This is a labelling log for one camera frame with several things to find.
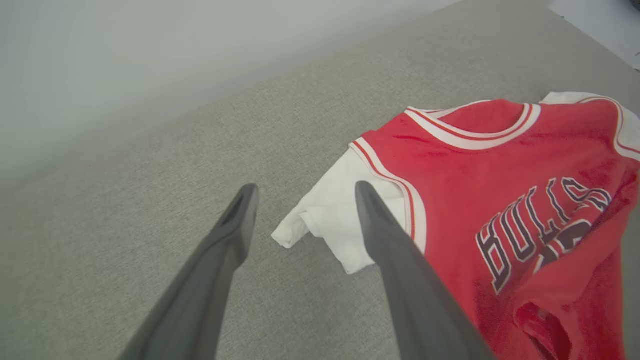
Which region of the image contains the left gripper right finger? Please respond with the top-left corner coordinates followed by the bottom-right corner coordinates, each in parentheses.
top-left (354, 180), bottom-right (496, 360)

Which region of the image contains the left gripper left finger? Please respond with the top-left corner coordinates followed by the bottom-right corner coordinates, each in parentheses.
top-left (117, 183), bottom-right (260, 360)

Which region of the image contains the red Bulls basketball jersey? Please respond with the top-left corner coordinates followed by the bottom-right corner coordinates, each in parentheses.
top-left (271, 91), bottom-right (640, 360)

